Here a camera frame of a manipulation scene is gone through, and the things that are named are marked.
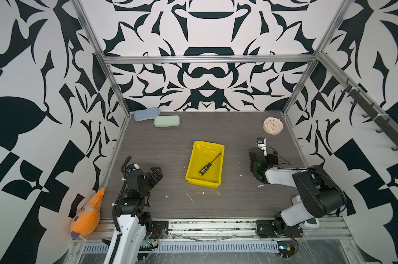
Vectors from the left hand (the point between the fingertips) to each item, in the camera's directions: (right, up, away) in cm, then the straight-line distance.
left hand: (153, 170), depth 83 cm
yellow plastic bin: (+26, +1, +11) cm, 29 cm away
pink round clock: (+71, +23, +28) cm, 80 cm away
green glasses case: (+1, +26, +29) cm, 39 cm away
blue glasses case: (-15, +31, +33) cm, 48 cm away
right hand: (+60, +10, +9) cm, 61 cm away
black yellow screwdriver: (+24, -3, +6) cm, 25 cm away
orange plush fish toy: (-24, -18, -14) cm, 33 cm away
